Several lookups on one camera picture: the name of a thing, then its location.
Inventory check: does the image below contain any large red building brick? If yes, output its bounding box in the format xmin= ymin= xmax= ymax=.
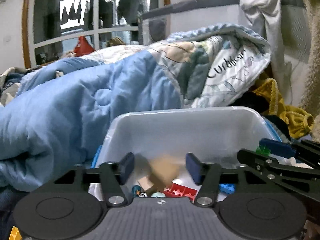
xmin=162 ymin=183 xmax=197 ymax=202

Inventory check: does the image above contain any wooden cube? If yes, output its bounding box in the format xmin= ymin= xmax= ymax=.
xmin=137 ymin=176 xmax=156 ymax=195
xmin=148 ymin=155 xmax=183 ymax=191

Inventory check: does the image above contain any dark green toy block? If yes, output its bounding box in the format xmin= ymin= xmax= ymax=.
xmin=255 ymin=146 xmax=271 ymax=156

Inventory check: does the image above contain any yellow building brick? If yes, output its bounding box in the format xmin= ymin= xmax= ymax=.
xmin=9 ymin=226 xmax=23 ymax=240

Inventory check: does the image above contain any blue bin lid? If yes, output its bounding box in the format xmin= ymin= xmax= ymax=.
xmin=91 ymin=145 xmax=102 ymax=168

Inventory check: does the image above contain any blue building brick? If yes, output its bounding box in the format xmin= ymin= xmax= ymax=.
xmin=219 ymin=184 xmax=236 ymax=194

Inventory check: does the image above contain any yellow garment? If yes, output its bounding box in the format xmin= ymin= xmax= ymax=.
xmin=253 ymin=72 xmax=314 ymax=139

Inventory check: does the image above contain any light blue toy vehicle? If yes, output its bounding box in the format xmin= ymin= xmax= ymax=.
xmin=151 ymin=191 xmax=166 ymax=198

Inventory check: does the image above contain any white plastic bin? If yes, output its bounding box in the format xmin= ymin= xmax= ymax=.
xmin=95 ymin=107 xmax=287 ymax=194

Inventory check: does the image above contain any light blue quilt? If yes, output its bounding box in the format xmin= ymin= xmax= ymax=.
xmin=0 ymin=23 xmax=272 ymax=193

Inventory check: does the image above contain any red bag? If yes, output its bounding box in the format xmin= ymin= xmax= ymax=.
xmin=74 ymin=36 xmax=95 ymax=57

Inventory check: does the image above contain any grey padded bed rail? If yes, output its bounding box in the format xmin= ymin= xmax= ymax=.
xmin=138 ymin=0 xmax=311 ymax=50

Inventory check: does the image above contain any grey cloth on rail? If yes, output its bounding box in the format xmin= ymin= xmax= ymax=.
xmin=239 ymin=0 xmax=292 ymax=100

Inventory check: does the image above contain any window with frame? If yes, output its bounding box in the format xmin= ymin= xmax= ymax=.
xmin=22 ymin=0 xmax=170 ymax=68

